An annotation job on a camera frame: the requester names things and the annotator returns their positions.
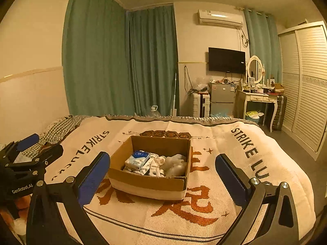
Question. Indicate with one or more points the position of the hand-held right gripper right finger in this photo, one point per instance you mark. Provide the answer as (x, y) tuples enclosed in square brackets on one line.
[(231, 181)]

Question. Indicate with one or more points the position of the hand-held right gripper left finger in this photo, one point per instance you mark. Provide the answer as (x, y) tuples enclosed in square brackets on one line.
[(93, 176)]

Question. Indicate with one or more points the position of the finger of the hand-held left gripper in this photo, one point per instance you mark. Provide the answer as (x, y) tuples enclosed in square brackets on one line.
[(28, 142), (52, 150)]

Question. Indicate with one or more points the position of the floral tissue packet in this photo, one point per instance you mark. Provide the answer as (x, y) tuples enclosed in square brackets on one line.
[(139, 171)]

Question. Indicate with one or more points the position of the blue white wipes packet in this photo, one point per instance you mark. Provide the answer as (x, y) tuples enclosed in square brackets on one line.
[(138, 159)]

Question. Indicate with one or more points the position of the white plastic bag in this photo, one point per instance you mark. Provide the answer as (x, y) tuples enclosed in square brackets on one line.
[(176, 166)]

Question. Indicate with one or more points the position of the white sock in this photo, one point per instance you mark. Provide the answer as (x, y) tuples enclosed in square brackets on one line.
[(156, 171)]

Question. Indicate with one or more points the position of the orange patterned cloth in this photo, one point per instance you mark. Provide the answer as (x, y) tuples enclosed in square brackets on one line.
[(21, 204)]

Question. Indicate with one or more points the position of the cream printed blanket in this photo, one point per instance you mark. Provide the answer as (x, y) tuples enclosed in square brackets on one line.
[(230, 163)]

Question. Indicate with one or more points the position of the green checked bedsheet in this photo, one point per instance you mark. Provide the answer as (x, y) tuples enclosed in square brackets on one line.
[(58, 127)]

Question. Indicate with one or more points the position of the waste bin with yellow paper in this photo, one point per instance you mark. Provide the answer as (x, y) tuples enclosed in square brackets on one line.
[(254, 117)]

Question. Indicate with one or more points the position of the white suitcase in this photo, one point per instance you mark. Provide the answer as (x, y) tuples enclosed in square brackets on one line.
[(200, 104)]

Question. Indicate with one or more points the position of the dark suitcase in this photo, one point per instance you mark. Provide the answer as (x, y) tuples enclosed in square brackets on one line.
[(279, 112)]

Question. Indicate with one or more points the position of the grey mini fridge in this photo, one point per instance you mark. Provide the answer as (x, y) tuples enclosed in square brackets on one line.
[(221, 97)]

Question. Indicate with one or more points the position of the white dressing table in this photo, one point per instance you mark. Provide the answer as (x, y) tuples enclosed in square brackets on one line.
[(255, 98)]

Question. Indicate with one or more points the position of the clear water jug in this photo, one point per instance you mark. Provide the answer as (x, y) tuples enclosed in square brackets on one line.
[(154, 110)]

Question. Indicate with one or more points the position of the white mop pole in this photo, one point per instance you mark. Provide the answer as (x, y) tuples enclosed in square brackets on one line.
[(174, 97)]

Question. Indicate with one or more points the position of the clear plastic bag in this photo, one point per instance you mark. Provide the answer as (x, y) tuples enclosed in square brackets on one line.
[(201, 83)]

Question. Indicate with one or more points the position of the small brown cardboard box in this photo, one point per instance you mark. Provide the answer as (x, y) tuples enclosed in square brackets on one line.
[(278, 88)]

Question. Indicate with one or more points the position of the wide green curtain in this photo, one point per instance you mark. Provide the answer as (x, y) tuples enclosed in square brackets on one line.
[(97, 51)]

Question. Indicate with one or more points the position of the oval vanity mirror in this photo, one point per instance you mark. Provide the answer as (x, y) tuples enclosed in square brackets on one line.
[(255, 69)]

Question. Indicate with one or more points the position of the white louvred wardrobe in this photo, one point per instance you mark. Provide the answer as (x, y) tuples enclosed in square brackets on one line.
[(306, 91)]

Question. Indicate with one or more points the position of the narrow green curtain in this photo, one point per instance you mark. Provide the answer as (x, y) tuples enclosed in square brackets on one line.
[(153, 61)]

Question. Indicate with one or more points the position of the light green window curtain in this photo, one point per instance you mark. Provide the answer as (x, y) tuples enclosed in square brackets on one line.
[(261, 43)]

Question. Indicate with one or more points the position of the white air conditioner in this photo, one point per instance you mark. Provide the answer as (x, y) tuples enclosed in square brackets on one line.
[(219, 19)]

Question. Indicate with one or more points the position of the white picture frame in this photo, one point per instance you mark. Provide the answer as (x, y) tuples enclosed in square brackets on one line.
[(251, 81)]

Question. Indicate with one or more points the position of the black wall television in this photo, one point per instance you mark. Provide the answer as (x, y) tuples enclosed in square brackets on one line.
[(226, 60)]

